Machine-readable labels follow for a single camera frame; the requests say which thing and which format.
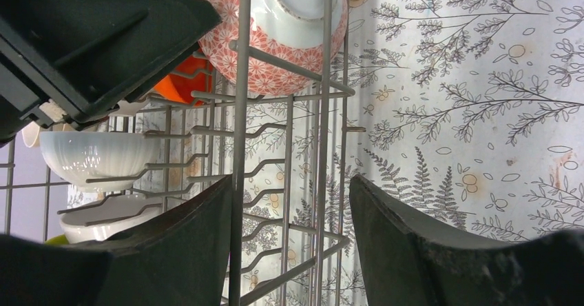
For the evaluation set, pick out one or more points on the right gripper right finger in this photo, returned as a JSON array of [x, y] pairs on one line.
[[410, 258]]

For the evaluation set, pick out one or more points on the floral patterned table mat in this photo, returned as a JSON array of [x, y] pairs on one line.
[[470, 111]]

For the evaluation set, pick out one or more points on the yellow-green bowl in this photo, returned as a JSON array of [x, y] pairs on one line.
[[99, 220]]

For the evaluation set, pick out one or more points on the white ribbed bowl middle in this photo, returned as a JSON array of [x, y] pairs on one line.
[[98, 161]]

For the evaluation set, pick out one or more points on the grey wire dish rack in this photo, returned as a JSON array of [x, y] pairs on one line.
[[221, 146]]

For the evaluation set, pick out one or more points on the white ribbed bowl rear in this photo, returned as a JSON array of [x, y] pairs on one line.
[[127, 109]]

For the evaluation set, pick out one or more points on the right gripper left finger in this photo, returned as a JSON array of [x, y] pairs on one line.
[[177, 258]]

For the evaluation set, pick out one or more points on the white ribbed bowl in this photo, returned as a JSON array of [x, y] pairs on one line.
[[98, 161], [127, 109]]

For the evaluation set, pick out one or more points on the pink patterned bowl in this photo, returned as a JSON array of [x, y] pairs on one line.
[[288, 29]]

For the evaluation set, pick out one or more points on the orange bowl rear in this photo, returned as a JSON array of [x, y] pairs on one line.
[[194, 74]]

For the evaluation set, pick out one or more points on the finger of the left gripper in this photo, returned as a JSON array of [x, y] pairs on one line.
[[73, 61]]

